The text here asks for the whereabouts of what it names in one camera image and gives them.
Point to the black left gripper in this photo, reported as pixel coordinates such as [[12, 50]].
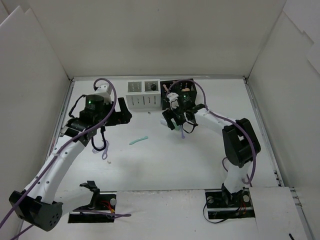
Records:
[[116, 117]]

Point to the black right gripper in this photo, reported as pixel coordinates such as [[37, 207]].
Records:
[[173, 116]]

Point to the green white tube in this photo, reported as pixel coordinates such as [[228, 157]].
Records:
[[164, 122]]

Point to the purple eyebrow razor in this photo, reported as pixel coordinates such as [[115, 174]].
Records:
[[182, 133]]

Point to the beige beauty sponge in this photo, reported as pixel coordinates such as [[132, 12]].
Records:
[[186, 89]]

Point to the clear bottle black cap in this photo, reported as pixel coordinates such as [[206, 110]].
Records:
[[153, 87]]

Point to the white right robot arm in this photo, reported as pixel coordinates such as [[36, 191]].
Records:
[[241, 145]]

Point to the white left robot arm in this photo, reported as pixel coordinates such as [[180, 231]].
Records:
[[38, 203]]

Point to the black slotted organizer box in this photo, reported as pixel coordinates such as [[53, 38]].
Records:
[[186, 83]]

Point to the white slotted organizer box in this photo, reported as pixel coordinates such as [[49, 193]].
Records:
[[139, 96]]

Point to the teal eyebrow razor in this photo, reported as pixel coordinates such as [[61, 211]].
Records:
[[138, 140]]

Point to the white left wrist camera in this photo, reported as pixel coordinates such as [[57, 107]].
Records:
[[104, 91]]

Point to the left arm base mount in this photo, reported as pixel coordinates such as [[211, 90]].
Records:
[[106, 202]]

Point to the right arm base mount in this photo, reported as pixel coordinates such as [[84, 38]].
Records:
[[216, 210]]

